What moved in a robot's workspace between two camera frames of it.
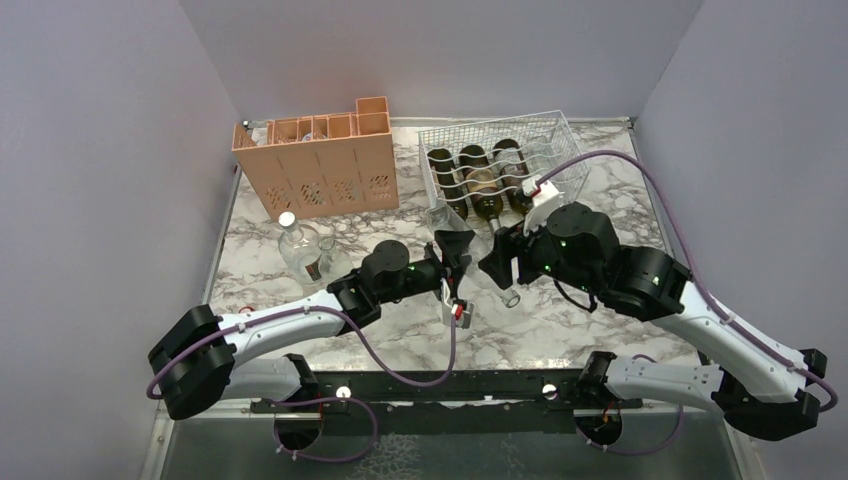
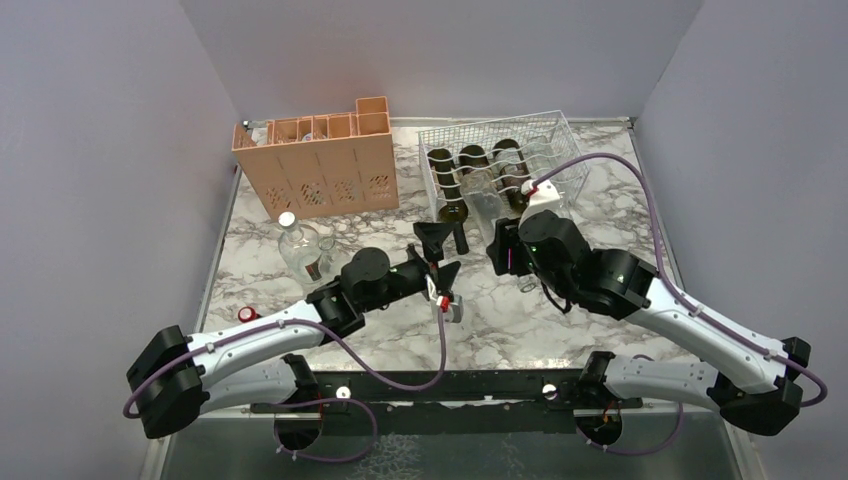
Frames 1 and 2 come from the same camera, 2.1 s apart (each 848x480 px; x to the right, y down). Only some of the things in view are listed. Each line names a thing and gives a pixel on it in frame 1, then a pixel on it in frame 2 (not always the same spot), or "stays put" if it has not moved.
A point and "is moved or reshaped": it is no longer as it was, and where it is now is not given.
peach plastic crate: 317,164 stays put
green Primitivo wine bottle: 514,169 stays put
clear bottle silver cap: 300,250 stays put
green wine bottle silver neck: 483,186 is moved or reshaped
